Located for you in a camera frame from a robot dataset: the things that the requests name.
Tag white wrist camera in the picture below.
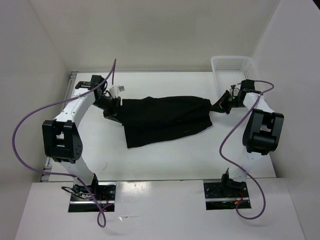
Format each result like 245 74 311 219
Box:
108 85 125 98
229 84 240 97

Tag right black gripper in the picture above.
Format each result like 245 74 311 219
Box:
208 90 246 115

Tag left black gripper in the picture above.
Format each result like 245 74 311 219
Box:
92 95 125 125

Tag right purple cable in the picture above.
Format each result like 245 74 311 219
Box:
218 80 274 220

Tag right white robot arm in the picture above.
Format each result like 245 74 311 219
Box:
210 79 285 197

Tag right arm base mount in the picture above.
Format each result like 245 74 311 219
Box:
203 179 252 211

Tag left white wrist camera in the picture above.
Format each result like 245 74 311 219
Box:
108 85 125 98

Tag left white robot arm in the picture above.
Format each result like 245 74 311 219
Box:
42 75 125 200

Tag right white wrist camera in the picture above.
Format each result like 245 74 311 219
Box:
229 84 240 97

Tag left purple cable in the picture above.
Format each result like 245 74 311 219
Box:
11 58 118 228

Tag purple cable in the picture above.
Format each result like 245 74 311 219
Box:
11 58 118 228
218 80 274 220

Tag white plastic basket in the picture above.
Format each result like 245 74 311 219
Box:
210 56 262 102

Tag aluminium table edge rail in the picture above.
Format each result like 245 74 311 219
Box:
41 71 79 182

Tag black shorts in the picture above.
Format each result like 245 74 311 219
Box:
116 96 212 149

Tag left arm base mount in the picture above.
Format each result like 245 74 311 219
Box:
62 182 117 213

